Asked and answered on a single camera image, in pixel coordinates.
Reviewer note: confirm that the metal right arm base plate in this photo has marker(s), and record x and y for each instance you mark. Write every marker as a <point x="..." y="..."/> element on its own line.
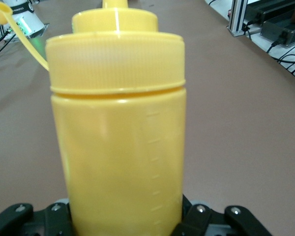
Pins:
<point x="43" y="30"/>

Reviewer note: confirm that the yellow squeeze bottle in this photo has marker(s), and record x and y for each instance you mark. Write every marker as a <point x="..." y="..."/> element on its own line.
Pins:
<point x="118" y="147"/>

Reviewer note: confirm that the aluminium camera mount post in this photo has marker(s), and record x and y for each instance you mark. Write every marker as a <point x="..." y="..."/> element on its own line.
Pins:
<point x="238" y="14"/>

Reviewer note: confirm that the black power supply unit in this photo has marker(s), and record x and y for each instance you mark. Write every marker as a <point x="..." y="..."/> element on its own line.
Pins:
<point x="287" y="32"/>
<point x="268" y="9"/>

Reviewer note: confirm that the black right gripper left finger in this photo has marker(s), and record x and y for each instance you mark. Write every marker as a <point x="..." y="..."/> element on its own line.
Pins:
<point x="39" y="223"/>

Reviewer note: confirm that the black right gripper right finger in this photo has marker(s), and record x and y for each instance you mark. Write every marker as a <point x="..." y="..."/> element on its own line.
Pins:
<point x="211" y="223"/>

